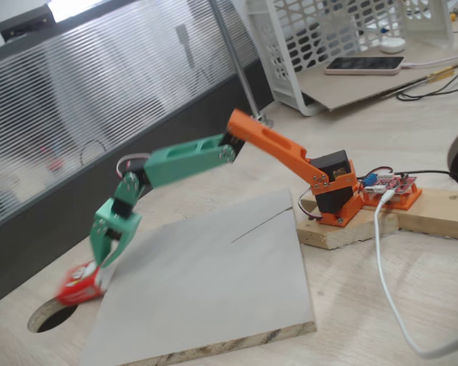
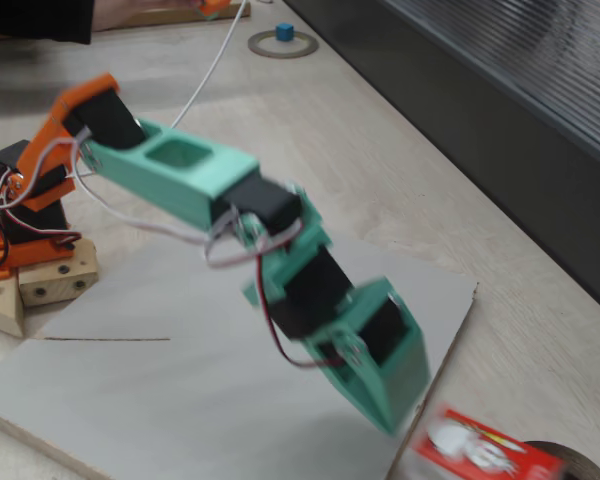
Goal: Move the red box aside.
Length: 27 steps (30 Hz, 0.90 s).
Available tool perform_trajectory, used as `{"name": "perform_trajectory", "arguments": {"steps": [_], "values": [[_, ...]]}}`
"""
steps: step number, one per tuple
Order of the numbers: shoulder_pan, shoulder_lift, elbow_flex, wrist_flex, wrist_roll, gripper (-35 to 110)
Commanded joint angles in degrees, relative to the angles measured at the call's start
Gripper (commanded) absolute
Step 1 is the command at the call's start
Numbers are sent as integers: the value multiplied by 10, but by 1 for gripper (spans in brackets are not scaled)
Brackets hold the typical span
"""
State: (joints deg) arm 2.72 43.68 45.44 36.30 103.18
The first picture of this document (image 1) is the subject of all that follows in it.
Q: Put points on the green gripper with servo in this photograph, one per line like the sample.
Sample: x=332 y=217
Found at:
x=119 y=222

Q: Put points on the red and white small carton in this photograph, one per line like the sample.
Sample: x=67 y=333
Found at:
x=76 y=289

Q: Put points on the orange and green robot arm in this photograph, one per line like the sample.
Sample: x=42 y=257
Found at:
x=278 y=150

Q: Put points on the black depth camera sensor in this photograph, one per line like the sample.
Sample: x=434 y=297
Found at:
x=26 y=21

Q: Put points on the grey desk partition with glass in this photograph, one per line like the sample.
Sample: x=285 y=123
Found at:
x=99 y=190

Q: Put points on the grey laminated board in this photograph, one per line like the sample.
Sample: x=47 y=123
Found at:
x=213 y=286

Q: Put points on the white basket with oval holes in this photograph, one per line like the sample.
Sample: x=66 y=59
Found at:
x=286 y=97

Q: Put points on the wooden base block with holes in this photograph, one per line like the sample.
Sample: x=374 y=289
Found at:
x=339 y=236

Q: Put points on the brown cardboard sheet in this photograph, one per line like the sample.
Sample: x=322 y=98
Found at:
x=347 y=91

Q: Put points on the red circuit board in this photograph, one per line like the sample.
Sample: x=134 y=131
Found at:
x=397 y=185

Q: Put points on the smartphone in pink case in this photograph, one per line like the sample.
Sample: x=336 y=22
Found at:
x=362 y=65

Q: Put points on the light wooden base plank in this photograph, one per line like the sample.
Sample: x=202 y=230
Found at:
x=442 y=213

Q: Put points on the white earbud case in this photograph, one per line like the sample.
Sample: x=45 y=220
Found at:
x=392 y=45

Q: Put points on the yellow probe tool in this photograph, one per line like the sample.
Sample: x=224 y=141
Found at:
x=440 y=73

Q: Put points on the white basket with diamond mesh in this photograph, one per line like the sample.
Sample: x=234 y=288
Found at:
x=442 y=23

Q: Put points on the silver metal partition post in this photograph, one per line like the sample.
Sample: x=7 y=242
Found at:
x=233 y=49

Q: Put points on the orange circuit board mount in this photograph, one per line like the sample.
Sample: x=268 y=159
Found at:
x=408 y=202

